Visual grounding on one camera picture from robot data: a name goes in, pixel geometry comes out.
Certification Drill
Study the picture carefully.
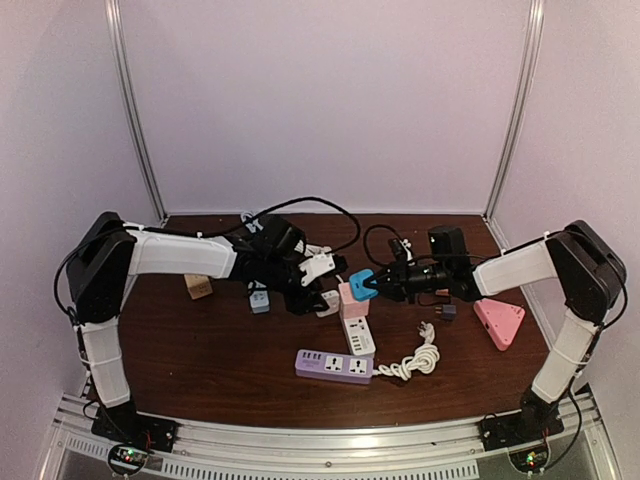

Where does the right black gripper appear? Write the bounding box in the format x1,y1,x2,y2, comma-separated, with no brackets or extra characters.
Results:
363,257,450,306

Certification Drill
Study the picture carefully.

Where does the blue square adapter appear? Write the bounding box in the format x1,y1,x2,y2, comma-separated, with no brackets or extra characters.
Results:
349,269,378,302

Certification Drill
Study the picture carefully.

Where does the light blue power strip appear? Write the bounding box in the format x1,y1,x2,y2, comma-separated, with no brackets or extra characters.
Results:
248,282,270,315

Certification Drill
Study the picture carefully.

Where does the pink cube adapter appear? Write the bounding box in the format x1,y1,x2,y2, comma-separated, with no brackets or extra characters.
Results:
338,282,370,320

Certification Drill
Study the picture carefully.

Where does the white small adapter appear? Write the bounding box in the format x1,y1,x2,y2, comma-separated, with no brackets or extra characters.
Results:
316,290,341,318

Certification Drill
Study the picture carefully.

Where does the white power strip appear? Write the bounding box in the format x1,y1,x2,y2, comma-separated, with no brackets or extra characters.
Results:
341,316,376,358

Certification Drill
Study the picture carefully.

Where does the dark grey plug adapter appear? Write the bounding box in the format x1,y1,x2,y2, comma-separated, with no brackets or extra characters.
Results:
434,304,457,322

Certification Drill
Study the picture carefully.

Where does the beige cube socket adapter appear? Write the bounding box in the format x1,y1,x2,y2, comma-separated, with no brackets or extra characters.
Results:
183,274,213,300

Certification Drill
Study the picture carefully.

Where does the purple power strip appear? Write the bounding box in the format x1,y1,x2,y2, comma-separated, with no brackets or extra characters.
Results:
294,349,373,385

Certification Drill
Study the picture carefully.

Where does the pink triangular socket adapter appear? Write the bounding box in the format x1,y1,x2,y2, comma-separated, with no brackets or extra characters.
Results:
473,298,525,352

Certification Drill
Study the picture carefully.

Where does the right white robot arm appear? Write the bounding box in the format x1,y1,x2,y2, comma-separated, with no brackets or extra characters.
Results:
363,220,628,442

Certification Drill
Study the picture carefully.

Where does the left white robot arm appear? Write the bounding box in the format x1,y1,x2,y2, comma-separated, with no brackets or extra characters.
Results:
57,212,329,444

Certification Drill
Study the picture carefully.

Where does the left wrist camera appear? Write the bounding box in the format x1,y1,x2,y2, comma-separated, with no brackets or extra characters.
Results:
247,214,349,289

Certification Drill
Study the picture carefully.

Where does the white coiled strip cable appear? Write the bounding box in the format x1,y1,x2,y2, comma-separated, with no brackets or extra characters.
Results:
373,322,442,382

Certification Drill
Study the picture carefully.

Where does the front aluminium rail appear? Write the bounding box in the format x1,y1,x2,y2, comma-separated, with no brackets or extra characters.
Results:
35,393,621,479

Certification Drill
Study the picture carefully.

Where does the right aluminium frame post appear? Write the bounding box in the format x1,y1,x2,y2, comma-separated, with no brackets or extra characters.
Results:
484,0,546,222

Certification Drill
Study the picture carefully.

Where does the aluminium frame post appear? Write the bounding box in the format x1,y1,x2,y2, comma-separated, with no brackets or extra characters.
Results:
484,0,546,222
104,0,168,222

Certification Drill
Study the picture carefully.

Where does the left aluminium frame post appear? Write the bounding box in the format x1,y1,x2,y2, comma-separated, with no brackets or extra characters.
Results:
104,0,168,222

